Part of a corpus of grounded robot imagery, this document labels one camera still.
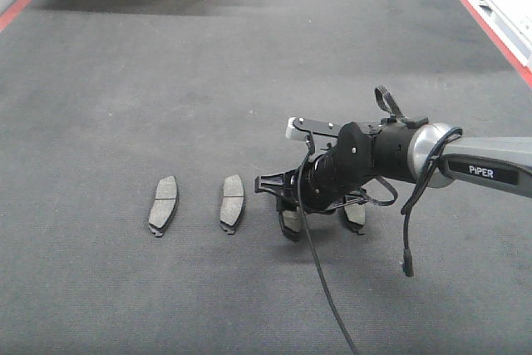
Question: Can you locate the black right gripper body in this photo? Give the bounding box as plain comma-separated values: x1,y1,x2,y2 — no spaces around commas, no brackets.
254,122,377,213

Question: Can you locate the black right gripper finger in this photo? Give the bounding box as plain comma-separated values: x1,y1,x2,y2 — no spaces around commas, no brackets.
338,207,353,230
276,199,299,241

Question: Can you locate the brake pad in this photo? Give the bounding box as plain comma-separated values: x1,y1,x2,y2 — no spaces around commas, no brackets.
148,175,180,237
279,210,302,242
344,204,366,235
219,175,245,234

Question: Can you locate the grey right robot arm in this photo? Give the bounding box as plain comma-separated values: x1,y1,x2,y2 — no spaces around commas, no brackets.
254,117,531,214

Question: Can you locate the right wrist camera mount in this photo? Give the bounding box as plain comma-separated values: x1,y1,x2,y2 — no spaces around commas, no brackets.
285,116,342,141

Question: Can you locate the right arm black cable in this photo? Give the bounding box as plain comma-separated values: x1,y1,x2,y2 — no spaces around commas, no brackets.
297,86,462,355

